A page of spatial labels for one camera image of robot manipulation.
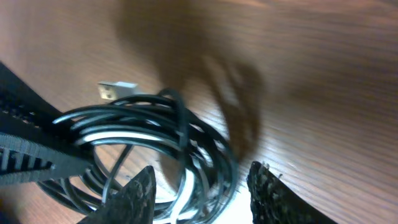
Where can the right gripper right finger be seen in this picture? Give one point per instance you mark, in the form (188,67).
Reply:
(272,202)

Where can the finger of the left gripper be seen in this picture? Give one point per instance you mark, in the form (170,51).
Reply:
(33,148)

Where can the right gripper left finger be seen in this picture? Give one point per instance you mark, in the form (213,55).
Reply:
(133,204)

